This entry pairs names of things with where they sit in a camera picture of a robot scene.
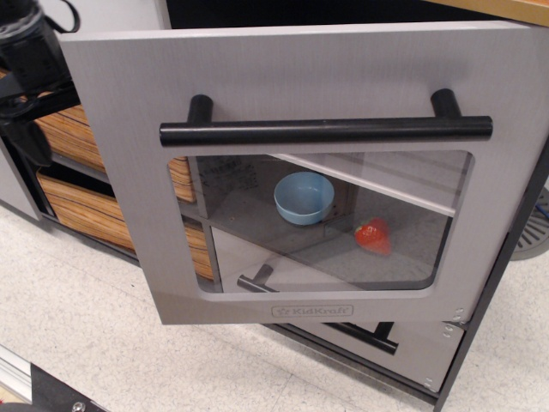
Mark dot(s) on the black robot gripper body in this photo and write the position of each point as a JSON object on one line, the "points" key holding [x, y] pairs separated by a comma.
{"points": [[32, 55]]}

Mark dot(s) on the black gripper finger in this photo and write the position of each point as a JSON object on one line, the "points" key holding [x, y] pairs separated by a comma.
{"points": [[30, 140]]}

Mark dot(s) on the grey toy oven door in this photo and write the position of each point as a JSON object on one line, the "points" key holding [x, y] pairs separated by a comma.
{"points": [[450, 206]]}

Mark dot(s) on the black oven door handle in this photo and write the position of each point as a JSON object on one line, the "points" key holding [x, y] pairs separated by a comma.
{"points": [[446, 125]]}

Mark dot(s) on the upper wood-pattern storage bin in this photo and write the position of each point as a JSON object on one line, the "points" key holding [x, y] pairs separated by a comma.
{"points": [[69, 134]]}

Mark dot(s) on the wood-pattern storage bin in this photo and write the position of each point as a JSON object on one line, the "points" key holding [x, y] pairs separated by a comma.
{"points": [[89, 206], [69, 134]]}

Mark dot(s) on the lower wood-pattern storage bin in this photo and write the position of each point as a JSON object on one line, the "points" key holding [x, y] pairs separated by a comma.
{"points": [[89, 206]]}

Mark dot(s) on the light blue bowl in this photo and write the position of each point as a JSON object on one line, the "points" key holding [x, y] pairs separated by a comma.
{"points": [[304, 198]]}

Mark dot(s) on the red toy strawberry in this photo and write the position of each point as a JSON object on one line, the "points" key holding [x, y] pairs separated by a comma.
{"points": [[373, 236]]}

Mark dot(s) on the grey lower drawer front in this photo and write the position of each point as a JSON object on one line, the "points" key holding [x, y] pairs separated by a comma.
{"points": [[420, 352]]}

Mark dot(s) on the grey perforated round base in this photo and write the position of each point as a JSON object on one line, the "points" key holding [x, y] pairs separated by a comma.
{"points": [[534, 238]]}

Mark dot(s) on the black metal robot base plate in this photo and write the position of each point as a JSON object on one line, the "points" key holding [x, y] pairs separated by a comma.
{"points": [[42, 392]]}

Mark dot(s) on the black drawer handle bar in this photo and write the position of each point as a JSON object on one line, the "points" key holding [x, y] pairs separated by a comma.
{"points": [[379, 338]]}

